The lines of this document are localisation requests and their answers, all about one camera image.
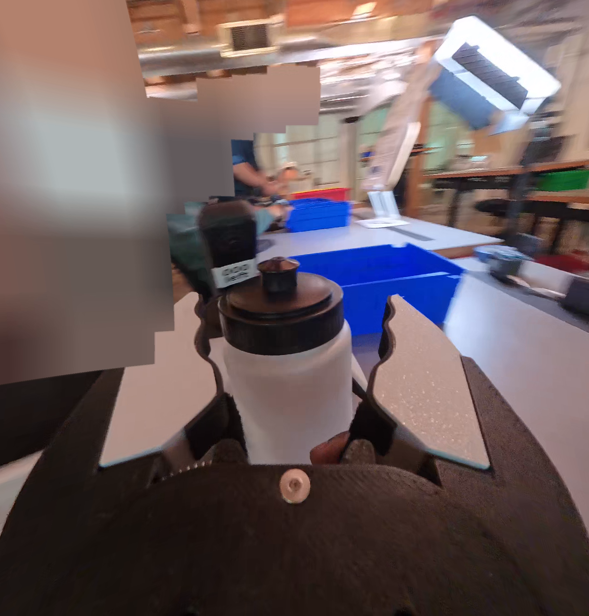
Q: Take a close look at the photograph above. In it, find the white board stand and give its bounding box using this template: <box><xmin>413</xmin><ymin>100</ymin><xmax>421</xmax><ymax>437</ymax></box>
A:
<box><xmin>354</xmin><ymin>190</ymin><xmax>411</xmax><ymax>229</ymax></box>

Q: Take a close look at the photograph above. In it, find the blue plastic bin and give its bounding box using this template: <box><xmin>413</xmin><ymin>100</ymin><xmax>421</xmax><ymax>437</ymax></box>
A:
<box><xmin>292</xmin><ymin>243</ymin><xmax>466</xmax><ymax>335</ymax></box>
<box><xmin>286</xmin><ymin>200</ymin><xmax>353</xmax><ymax>233</ymax></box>

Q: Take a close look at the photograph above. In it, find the grey charger case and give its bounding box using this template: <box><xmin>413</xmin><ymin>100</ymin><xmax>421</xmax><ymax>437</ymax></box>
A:
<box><xmin>487</xmin><ymin>245</ymin><xmax>533</xmax><ymax>282</ymax></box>

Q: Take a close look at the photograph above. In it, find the black monitor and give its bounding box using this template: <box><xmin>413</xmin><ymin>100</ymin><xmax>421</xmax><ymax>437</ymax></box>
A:
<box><xmin>521</xmin><ymin>136</ymin><xmax>572</xmax><ymax>164</ymax></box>

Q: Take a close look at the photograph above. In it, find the person's black shirt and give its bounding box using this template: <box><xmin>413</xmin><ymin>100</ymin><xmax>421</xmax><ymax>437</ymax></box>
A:
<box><xmin>0</xmin><ymin>371</ymin><xmax>107</xmax><ymax>470</ymax></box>

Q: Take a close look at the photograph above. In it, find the dark grey case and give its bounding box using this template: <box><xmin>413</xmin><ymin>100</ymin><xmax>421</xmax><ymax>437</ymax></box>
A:
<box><xmin>561</xmin><ymin>277</ymin><xmax>589</xmax><ymax>313</ymax></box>

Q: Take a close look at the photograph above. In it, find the red plastic bin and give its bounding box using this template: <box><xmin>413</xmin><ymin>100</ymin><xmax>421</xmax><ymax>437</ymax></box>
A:
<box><xmin>292</xmin><ymin>188</ymin><xmax>351</xmax><ymax>201</ymax></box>

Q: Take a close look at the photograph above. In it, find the red basket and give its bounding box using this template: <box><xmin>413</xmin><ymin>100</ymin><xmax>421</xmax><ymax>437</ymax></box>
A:
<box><xmin>540</xmin><ymin>252</ymin><xmax>589</xmax><ymax>272</ymax></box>

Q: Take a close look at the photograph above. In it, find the person's right hand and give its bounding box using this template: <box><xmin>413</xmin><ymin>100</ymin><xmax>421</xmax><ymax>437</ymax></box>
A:
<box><xmin>310</xmin><ymin>431</ymin><xmax>350</xmax><ymax>466</ymax></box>

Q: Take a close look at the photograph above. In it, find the wooden top desk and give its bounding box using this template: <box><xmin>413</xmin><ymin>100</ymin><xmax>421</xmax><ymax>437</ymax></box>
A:
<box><xmin>530</xmin><ymin>192</ymin><xmax>589</xmax><ymax>251</ymax></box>
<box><xmin>422</xmin><ymin>166</ymin><xmax>589</xmax><ymax>227</ymax></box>

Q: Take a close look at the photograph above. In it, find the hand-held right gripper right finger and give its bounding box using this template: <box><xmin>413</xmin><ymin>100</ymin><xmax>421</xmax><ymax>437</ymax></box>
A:
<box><xmin>342</xmin><ymin>294</ymin><xmax>491</xmax><ymax>475</ymax></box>

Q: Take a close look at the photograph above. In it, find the wooden pillar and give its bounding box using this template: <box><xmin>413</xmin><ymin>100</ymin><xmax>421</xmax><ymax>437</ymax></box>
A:
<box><xmin>405</xmin><ymin>96</ymin><xmax>432</xmax><ymax>217</ymax></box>

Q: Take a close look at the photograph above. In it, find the printed instruction board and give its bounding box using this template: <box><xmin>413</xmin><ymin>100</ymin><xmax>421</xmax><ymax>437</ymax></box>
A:
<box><xmin>367</xmin><ymin>72</ymin><xmax>422</xmax><ymax>191</ymax></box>

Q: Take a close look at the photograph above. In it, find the black bottle lid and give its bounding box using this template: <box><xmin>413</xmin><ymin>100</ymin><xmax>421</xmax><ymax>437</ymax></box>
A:
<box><xmin>217</xmin><ymin>256</ymin><xmax>345</xmax><ymax>356</ymax></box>

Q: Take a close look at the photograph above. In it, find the green plastic bin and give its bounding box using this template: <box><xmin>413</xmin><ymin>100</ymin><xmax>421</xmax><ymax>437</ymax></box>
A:
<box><xmin>535</xmin><ymin>169</ymin><xmax>589</xmax><ymax>192</ymax></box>

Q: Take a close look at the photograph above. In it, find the studio light panel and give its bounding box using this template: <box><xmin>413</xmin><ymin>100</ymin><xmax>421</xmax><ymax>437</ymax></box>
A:
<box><xmin>428</xmin><ymin>15</ymin><xmax>562</xmax><ymax>134</ymax></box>

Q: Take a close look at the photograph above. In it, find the white ceiling vent grille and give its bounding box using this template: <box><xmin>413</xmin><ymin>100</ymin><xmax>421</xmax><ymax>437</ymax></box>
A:
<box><xmin>222</xmin><ymin>20</ymin><xmax>278</xmax><ymax>54</ymax></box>

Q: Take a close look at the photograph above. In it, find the white plastic bottle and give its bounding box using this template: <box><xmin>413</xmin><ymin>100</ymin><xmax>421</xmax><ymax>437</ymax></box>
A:
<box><xmin>222</xmin><ymin>332</ymin><xmax>355</xmax><ymax>465</ymax></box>

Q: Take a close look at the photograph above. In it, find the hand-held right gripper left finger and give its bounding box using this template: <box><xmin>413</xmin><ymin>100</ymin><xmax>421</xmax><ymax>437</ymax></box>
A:
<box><xmin>98</xmin><ymin>291</ymin><xmax>249</xmax><ymax>475</ymax></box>

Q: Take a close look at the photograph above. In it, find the black light stand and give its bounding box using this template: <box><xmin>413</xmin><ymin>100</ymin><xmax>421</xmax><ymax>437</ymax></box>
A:
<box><xmin>508</xmin><ymin>108</ymin><xmax>555</xmax><ymax>241</ymax></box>

